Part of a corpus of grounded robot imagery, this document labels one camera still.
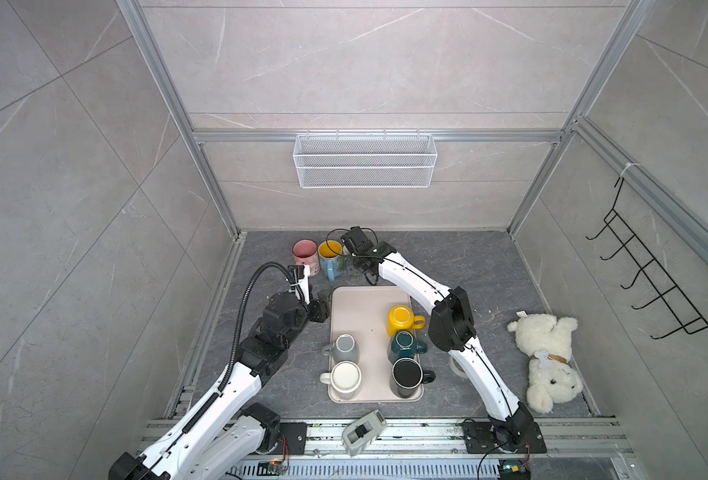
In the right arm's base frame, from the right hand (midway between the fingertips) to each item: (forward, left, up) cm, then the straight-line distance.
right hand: (354, 260), depth 100 cm
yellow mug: (-23, -13, +1) cm, 27 cm away
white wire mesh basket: (+26, -5, +22) cm, 34 cm away
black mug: (-39, -14, +1) cm, 41 cm away
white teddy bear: (-31, -54, -1) cm, 62 cm away
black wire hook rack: (-36, -69, +24) cm, 81 cm away
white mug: (-39, +3, -1) cm, 39 cm away
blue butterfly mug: (+2, +9, +2) cm, 9 cm away
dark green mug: (-31, -13, +3) cm, 34 cm away
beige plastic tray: (-27, -5, -9) cm, 29 cm away
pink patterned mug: (+3, +17, +1) cm, 17 cm away
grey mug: (-32, +3, +2) cm, 32 cm away
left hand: (-20, +8, +16) cm, 27 cm away
